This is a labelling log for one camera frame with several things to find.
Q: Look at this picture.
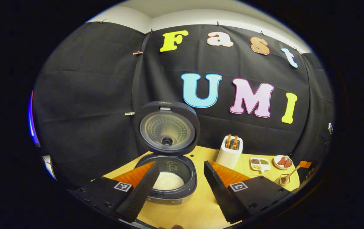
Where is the white round plate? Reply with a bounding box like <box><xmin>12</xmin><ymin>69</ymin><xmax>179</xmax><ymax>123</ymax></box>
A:
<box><xmin>273</xmin><ymin>155</ymin><xmax>293</xmax><ymax>170</ymax></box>

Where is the black rice cooker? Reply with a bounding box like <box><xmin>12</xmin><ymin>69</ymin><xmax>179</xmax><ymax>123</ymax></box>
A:
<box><xmin>133</xmin><ymin>101</ymin><xmax>201</xmax><ymax>205</ymax></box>

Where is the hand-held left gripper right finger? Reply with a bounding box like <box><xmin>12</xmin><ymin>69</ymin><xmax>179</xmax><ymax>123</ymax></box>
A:
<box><xmin>203</xmin><ymin>160</ymin><xmax>292</xmax><ymax>224</ymax></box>

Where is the white rice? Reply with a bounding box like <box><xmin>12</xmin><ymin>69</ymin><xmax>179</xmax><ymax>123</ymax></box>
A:
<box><xmin>153</xmin><ymin>172</ymin><xmax>185</xmax><ymax>191</ymax></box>

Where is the white object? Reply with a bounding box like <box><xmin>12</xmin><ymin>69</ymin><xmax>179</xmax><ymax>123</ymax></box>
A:
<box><xmin>42</xmin><ymin>155</ymin><xmax>57</xmax><ymax>180</ymax></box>

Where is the wooden spoon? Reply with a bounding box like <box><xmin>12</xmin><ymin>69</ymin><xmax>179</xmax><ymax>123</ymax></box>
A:
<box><xmin>277</xmin><ymin>165</ymin><xmax>300</xmax><ymax>185</ymax></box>

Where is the white divided bean dish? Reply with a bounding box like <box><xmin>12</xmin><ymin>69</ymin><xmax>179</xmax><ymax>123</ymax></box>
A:
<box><xmin>250</xmin><ymin>157</ymin><xmax>271</xmax><ymax>174</ymax></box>

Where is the white toaster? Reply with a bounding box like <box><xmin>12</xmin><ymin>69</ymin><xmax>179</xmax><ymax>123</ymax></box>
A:
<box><xmin>215</xmin><ymin>135</ymin><xmax>243</xmax><ymax>170</ymax></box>

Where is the lit screen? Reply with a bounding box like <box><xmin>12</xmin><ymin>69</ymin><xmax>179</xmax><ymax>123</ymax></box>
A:
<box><xmin>28</xmin><ymin>91</ymin><xmax>41</xmax><ymax>147</ymax></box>

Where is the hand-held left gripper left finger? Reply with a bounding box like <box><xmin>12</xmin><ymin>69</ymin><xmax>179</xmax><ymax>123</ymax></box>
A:
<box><xmin>68</xmin><ymin>161</ymin><xmax>160</xmax><ymax>223</ymax></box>

